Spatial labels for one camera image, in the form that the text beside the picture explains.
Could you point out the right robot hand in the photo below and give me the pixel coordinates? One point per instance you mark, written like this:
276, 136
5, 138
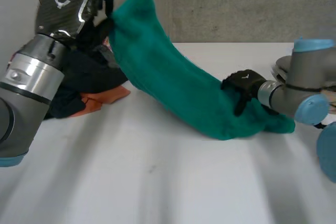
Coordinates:
242, 79

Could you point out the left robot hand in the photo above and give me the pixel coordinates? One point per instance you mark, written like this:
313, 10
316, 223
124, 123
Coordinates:
64, 11

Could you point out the teal towel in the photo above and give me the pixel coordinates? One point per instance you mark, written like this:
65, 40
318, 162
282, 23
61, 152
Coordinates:
168, 77

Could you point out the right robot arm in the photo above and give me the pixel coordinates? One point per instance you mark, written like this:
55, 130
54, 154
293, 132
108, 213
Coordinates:
302, 82

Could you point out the dark blue cloth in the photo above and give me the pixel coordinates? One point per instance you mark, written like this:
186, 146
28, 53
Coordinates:
86, 77

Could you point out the coral towel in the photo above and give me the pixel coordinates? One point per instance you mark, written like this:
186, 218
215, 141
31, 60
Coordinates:
105, 96

